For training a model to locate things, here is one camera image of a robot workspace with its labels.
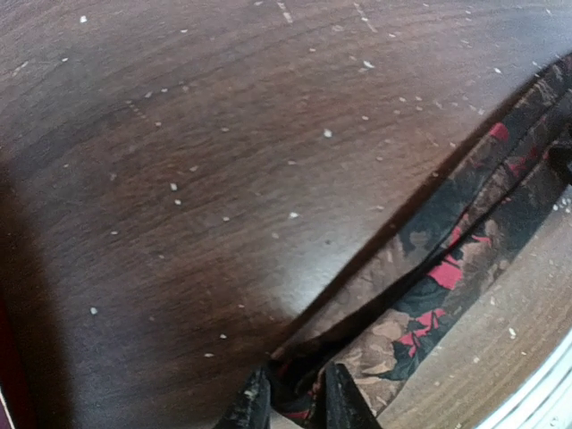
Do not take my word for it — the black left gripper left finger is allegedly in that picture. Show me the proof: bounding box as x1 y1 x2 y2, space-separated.
218 366 272 429

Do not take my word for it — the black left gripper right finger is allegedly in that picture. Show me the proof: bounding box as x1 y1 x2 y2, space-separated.
324 364 382 429

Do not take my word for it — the dark floral patterned tie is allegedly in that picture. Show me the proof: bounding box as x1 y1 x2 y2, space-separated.
270 56 571 428

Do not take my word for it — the aluminium front rail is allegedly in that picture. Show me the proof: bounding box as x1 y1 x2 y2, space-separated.
477 332 572 429

